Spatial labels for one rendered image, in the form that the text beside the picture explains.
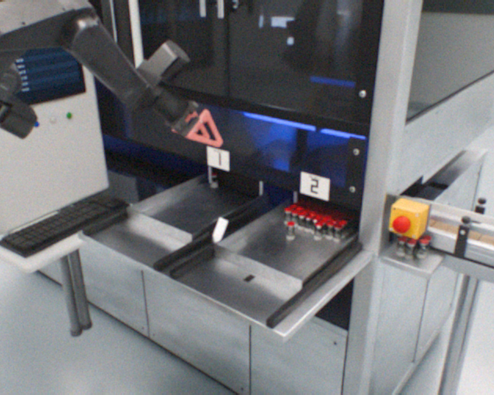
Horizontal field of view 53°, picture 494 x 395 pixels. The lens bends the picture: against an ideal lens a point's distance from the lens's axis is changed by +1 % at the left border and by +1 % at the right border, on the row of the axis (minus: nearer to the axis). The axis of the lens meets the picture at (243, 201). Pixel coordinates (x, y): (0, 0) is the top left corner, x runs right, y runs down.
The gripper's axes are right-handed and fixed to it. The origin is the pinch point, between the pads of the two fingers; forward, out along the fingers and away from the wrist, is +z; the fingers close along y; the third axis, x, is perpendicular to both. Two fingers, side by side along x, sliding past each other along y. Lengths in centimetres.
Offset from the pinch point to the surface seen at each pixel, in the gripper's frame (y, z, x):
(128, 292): 99, 43, 64
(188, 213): 37.2, 19.7, 18.1
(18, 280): 177, 16, 110
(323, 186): 9.5, 35.0, -9.9
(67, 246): 46, -1, 47
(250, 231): 19.1, 30.7, 11.1
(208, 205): 40.1, 24.4, 12.8
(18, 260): 43, -10, 57
